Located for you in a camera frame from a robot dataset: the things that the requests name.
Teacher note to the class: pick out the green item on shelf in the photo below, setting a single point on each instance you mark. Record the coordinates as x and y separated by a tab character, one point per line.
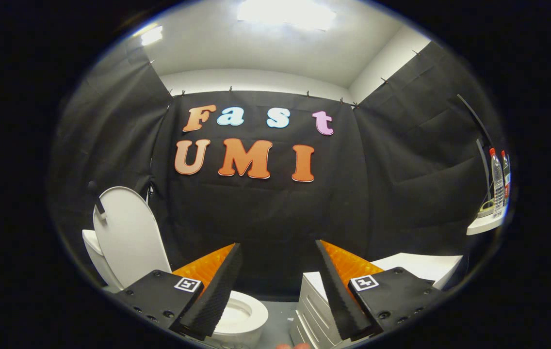
486	209

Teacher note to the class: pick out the large ceiling light panel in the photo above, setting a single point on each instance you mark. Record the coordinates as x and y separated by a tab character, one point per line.
287	12

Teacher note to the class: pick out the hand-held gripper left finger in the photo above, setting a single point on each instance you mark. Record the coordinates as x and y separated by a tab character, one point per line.
217	291

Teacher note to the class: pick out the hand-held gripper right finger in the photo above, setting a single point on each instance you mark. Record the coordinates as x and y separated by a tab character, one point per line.
338	291

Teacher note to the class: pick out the white toilet lid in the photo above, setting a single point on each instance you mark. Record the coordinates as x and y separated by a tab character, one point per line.
127	237

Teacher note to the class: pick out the black curved pole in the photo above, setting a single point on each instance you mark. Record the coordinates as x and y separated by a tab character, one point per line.
474	116

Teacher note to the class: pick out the white shelf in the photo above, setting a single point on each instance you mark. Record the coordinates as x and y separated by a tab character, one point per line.
484	225

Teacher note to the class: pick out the small ceiling light panel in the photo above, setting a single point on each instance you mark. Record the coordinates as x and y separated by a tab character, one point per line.
152	35

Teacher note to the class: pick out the clear water bottle red cap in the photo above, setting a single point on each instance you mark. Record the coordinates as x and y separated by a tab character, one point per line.
507	177
497	184

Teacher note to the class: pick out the white drawer cabinet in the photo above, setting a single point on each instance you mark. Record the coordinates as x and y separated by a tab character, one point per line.
421	264

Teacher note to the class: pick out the black backdrop cloth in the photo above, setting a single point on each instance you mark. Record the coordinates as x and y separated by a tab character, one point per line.
266	213

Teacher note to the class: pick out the white toilet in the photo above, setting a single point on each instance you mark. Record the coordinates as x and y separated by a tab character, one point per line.
241	317

